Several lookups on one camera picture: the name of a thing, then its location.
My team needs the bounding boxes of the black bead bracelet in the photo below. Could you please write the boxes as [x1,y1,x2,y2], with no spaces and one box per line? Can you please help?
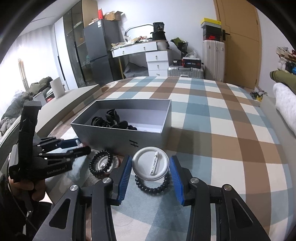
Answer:
[134,173,172,195]
[90,150,114,179]

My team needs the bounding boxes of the silver cardboard box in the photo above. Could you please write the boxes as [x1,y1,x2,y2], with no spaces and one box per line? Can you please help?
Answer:
[70,99,172,155]

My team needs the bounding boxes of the silver suitcase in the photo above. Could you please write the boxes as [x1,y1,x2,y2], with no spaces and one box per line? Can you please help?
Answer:
[167,65,205,79]

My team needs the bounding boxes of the glass door cabinet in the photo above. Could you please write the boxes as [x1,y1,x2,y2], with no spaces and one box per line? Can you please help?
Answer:
[63,3,88,90]

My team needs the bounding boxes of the dark grey fridge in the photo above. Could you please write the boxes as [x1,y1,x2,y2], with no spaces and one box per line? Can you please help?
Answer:
[83,19,114,87]

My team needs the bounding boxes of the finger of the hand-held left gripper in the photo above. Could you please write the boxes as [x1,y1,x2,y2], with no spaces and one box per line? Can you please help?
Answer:
[33,137,80,151]
[35,146,92,166]

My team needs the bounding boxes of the large black hair claw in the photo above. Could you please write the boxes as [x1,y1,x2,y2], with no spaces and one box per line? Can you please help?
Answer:
[105,109,121,128]

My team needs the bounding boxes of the dark green jacket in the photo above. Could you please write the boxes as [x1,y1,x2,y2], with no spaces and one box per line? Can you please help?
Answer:
[0,77,53,137]

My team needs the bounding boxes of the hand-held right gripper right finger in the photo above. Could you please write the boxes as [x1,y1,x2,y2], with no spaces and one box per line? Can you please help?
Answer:
[170,155,266,241]

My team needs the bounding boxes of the person's left forearm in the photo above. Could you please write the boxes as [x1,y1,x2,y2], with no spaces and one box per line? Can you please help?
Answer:
[0,174,56,241]

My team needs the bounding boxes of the grey cloth bag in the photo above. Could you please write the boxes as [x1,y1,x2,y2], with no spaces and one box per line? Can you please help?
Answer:
[124,61,148,78]

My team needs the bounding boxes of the person's left hand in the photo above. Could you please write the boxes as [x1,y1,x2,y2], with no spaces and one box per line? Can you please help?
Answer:
[8,176,47,202]

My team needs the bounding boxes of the rows of shoes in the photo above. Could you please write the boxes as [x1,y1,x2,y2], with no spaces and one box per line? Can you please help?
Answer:
[276,46,296,75]

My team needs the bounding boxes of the white standing card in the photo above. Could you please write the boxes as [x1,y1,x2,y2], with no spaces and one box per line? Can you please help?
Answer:
[50,77,66,98]

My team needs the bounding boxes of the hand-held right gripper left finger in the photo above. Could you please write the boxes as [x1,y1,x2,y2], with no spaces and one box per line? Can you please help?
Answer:
[32,155,133,241]

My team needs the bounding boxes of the white suitcase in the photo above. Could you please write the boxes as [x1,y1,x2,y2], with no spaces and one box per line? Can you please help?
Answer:
[202,40,226,81]

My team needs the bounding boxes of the open cardboard boxes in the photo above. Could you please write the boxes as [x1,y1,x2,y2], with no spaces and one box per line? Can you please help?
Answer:
[103,10,123,22]

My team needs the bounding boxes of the white dressing table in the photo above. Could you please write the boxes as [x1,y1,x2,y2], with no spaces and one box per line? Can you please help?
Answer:
[111,40,170,77]

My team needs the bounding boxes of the checkered bed sheet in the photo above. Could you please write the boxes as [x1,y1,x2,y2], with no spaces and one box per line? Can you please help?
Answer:
[44,75,296,241]

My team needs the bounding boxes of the dark wrapped flower bouquet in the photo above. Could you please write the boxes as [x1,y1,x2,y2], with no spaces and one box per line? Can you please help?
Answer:
[171,37,189,58]

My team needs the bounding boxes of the yellow and black shoe box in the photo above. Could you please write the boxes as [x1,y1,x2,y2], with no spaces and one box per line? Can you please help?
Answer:
[200,18,221,29]

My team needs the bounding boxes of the pile of desk clutter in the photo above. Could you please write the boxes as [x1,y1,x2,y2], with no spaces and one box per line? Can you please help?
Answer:
[110,36,153,50]

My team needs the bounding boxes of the small floor clutter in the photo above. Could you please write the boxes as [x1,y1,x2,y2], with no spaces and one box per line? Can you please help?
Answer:
[250,87,269,101]

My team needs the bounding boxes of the round badge with red rim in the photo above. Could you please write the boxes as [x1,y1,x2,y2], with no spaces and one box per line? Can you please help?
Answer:
[97,155,121,175]

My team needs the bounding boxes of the olive green folded blanket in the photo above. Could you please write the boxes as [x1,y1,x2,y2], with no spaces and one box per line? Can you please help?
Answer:
[270,70,296,93]

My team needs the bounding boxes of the wooden door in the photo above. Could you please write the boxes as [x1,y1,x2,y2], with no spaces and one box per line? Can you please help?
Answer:
[213,0,262,90]

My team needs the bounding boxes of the white round badge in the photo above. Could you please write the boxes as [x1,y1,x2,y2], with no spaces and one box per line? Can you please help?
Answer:
[132,146,170,182]

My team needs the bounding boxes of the black and red box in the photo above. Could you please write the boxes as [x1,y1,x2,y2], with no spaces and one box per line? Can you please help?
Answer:
[181,57,202,68]

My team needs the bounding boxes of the oval mirror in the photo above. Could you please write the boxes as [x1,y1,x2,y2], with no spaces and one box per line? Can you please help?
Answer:
[124,23,154,40]

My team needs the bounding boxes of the black round box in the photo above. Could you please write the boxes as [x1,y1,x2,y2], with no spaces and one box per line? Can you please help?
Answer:
[150,22,167,41]

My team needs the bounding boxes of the white folded blanket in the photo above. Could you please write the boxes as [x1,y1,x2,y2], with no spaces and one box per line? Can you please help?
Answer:
[273,82,296,135]

